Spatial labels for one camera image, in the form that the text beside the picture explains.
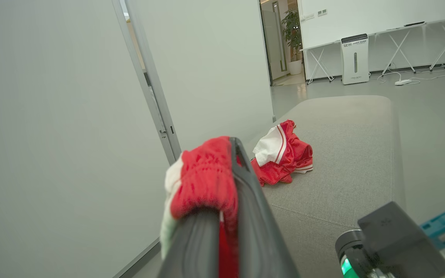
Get green potted plant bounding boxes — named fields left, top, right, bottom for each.
left=281, top=8, right=304, bottom=62

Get white plant pot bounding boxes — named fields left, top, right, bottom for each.
left=287, top=59, right=304, bottom=76

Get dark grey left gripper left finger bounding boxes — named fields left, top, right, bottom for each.
left=157, top=208, right=220, bottom=278

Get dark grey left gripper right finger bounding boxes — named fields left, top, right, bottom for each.
left=229, top=137, right=301, bottom=278

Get white air purifier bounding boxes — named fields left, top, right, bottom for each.
left=340, top=33, right=371, bottom=86

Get teal right camera connector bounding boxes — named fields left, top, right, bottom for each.
left=420, top=205, right=445, bottom=251

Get red mesh shorts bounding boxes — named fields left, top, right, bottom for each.
left=160, top=136, right=243, bottom=278

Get red jersey with white sleeve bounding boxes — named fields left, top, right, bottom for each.
left=250, top=119, right=314, bottom=187

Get grey fabric sofa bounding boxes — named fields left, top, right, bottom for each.
left=241, top=95, right=407, bottom=278

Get grey double partition post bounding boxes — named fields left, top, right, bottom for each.
left=111, top=0, right=183, bottom=166

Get glass door with frame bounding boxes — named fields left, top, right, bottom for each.
left=260, top=0, right=289, bottom=86

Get white power strip with cables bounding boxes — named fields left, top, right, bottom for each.
left=377, top=64, right=445, bottom=84

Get grey partition bottom rail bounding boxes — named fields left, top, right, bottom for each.
left=112, top=236, right=162, bottom=278

